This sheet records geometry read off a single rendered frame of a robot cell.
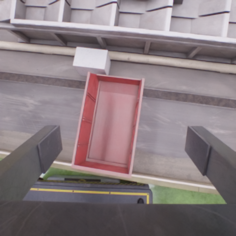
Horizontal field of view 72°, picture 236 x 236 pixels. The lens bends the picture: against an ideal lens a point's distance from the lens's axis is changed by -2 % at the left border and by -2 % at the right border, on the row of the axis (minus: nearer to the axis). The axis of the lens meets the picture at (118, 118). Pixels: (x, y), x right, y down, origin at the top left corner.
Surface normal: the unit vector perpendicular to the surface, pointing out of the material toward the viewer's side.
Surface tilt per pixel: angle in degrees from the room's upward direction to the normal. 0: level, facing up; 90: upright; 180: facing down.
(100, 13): 31
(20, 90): 0
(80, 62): 0
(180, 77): 0
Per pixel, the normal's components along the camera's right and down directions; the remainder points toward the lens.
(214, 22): -0.58, -0.03
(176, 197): -0.07, -0.12
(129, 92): -0.14, 0.36
